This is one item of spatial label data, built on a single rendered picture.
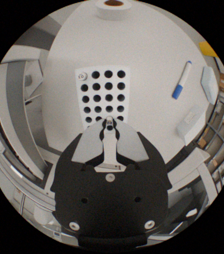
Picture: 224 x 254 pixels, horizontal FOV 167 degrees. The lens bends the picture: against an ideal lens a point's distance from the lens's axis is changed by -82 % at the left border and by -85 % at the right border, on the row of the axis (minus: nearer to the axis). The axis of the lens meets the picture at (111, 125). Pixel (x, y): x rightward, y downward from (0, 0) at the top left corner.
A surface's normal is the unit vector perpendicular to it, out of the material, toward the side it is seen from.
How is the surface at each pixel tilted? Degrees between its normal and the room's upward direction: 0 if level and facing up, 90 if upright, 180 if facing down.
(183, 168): 90
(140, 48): 0
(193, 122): 90
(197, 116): 90
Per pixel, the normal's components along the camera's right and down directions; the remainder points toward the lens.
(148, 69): 0.03, 0.54
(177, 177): -0.94, -0.28
